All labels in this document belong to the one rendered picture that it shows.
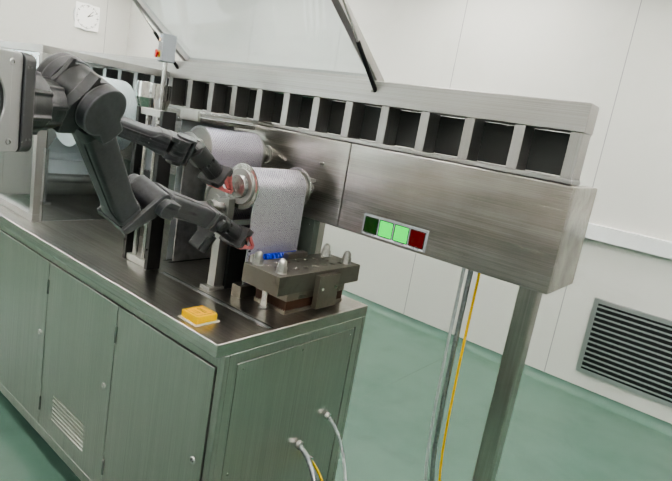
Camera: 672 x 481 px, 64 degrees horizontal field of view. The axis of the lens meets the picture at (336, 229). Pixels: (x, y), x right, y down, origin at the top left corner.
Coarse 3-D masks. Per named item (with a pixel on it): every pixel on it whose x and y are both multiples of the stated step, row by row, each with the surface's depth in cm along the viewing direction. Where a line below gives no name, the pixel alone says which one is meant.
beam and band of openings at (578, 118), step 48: (192, 96) 240; (240, 96) 222; (288, 96) 202; (336, 96) 188; (384, 96) 175; (432, 96) 164; (480, 96) 155; (528, 96) 146; (384, 144) 176; (432, 144) 171; (480, 144) 163; (528, 144) 152; (576, 144) 139
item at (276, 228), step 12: (252, 216) 169; (264, 216) 173; (276, 216) 178; (288, 216) 182; (300, 216) 187; (252, 228) 171; (264, 228) 175; (276, 228) 179; (288, 228) 184; (264, 240) 176; (276, 240) 181; (288, 240) 185; (252, 252) 173; (264, 252) 178; (276, 252) 182
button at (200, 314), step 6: (198, 306) 152; (204, 306) 153; (186, 312) 148; (192, 312) 147; (198, 312) 148; (204, 312) 149; (210, 312) 150; (186, 318) 148; (192, 318) 146; (198, 318) 145; (204, 318) 147; (210, 318) 148; (216, 318) 150
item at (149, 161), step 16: (144, 112) 181; (160, 112) 174; (144, 160) 184; (160, 160) 177; (160, 176) 178; (144, 224) 186; (160, 224) 183; (128, 240) 191; (144, 240) 185; (160, 240) 185; (128, 256) 191; (144, 256) 186
